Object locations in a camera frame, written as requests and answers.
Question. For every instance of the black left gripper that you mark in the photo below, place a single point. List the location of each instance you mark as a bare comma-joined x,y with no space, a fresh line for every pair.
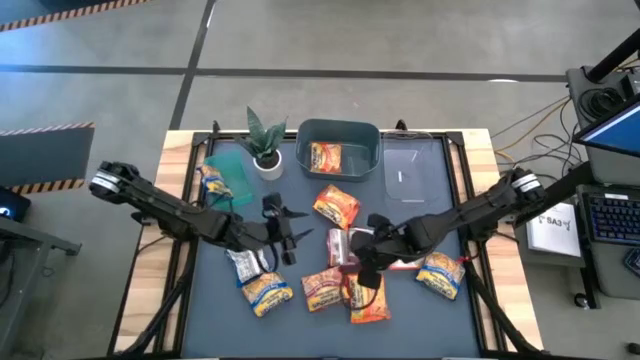
255,235

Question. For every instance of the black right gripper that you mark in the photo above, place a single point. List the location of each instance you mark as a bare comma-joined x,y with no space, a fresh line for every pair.
395,240

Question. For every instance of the orange chicken ramen packet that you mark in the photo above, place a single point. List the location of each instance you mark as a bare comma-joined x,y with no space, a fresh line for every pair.
336,205
370,307
407,265
326,157

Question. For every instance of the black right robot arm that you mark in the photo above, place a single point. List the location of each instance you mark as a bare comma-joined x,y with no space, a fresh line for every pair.
480,207

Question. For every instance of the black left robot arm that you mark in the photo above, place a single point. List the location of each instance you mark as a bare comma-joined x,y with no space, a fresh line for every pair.
150,200

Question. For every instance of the teal translucent plastic bin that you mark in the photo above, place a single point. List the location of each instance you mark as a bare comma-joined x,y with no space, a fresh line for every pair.
240,175

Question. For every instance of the snake plant in white pot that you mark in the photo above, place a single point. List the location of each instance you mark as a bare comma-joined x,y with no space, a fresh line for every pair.
265,150

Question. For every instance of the dark blue-grey plastic bin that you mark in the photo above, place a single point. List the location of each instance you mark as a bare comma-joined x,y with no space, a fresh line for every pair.
360,145

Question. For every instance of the clear plastic bin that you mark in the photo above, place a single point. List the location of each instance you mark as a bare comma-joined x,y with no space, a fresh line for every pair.
415,165

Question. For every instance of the white paper sign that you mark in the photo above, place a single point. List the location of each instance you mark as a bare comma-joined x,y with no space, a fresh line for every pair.
555,235

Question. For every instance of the black caster wheel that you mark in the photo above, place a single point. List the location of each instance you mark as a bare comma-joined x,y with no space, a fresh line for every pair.
581,301

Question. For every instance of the grey equipment cart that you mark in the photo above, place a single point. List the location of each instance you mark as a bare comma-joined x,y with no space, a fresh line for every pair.
610,272

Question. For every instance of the black backlit keyboard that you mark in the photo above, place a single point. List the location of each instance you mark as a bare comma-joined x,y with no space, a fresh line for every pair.
612,217

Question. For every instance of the black hazard-striped floor mat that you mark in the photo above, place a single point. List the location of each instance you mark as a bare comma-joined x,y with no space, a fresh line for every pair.
45,155

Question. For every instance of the black side desk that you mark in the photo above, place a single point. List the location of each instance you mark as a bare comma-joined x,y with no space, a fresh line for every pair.
30,240

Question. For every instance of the laptop with blue screen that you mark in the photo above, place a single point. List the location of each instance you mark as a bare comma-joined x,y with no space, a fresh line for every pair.
617,132

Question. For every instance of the black device with blue light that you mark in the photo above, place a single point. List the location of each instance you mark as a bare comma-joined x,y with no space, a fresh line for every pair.
10,205

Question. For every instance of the black pole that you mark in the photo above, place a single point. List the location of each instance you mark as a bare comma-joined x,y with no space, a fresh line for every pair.
615,60

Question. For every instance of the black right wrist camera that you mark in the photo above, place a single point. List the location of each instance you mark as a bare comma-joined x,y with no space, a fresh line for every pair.
370,278

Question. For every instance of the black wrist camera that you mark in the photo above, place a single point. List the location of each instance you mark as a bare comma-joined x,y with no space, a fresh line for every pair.
370,278
290,257

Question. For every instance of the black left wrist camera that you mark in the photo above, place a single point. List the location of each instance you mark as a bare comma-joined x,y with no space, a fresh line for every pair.
290,257

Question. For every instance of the black bracket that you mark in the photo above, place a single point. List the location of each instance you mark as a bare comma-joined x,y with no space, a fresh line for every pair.
147,217

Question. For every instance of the black aluminium table frame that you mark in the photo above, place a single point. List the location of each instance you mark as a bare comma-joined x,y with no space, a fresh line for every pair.
454,137

